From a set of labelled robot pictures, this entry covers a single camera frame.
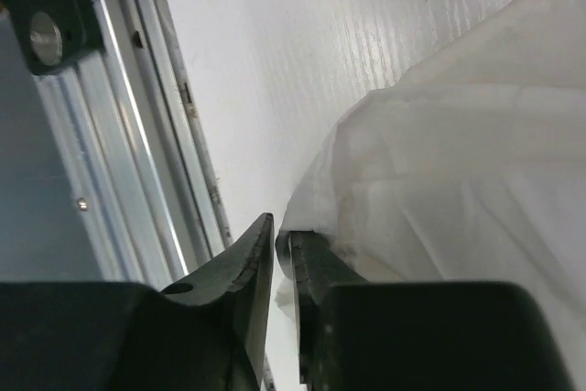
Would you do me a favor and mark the white pleated skirt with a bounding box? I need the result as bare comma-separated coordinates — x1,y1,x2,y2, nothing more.
274,0,586,319

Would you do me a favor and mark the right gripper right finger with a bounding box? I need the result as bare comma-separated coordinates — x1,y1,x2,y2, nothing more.
288,232,574,390

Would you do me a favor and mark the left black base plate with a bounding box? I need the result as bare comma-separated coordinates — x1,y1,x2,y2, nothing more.
1,0,103,76

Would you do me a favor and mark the aluminium rail frame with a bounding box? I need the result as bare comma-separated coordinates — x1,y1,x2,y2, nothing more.
1,0,230,288

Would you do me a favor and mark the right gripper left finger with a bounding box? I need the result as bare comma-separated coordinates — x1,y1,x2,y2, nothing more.
1,213,274,390

